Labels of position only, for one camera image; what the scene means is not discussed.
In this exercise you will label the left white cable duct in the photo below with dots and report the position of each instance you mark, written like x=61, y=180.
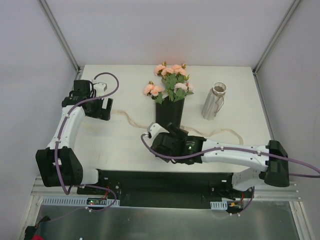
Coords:
x=67, y=201

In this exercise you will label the red and black object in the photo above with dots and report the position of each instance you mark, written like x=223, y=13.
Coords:
x=30, y=232

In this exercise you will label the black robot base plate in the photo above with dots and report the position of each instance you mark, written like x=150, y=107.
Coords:
x=181, y=190

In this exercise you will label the pale pink rose stem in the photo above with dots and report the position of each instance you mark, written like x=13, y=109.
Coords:
x=182, y=90

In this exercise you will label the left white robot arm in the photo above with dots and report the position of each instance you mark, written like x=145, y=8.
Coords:
x=58, y=163

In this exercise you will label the white cable duct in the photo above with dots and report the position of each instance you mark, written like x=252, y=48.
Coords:
x=67, y=201
x=219, y=205

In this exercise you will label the right aluminium frame post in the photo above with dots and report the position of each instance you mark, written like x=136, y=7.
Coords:
x=293, y=7

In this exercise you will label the white ribbed ceramic vase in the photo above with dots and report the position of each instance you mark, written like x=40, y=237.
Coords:
x=214, y=101

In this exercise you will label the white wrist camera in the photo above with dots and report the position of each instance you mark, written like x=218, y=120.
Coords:
x=99, y=86
x=154, y=129

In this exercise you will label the peach rose stem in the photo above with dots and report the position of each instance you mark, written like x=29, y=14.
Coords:
x=163, y=71
x=154, y=91

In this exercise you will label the left aluminium frame post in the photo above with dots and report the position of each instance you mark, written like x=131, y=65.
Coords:
x=45, y=7

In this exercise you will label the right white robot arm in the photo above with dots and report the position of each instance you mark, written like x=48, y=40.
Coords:
x=264, y=163

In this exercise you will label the peach rose stem top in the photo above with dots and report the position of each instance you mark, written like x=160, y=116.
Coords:
x=163, y=71

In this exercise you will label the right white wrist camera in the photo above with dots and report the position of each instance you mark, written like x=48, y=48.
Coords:
x=154, y=129

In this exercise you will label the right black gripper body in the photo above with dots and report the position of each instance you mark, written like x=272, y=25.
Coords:
x=175, y=130

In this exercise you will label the aluminium frame post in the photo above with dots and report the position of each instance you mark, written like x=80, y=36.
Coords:
x=293, y=7
x=45, y=7

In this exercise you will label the black wrapping paper sheet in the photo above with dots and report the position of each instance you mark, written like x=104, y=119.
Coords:
x=169, y=112

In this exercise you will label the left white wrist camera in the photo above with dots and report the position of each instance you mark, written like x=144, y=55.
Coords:
x=99, y=86

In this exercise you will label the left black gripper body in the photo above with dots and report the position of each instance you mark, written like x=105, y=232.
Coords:
x=105, y=110

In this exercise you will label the orange rose stem with bud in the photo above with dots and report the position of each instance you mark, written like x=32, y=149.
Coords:
x=171, y=81

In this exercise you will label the right white cable duct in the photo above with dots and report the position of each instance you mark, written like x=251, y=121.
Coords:
x=219, y=205

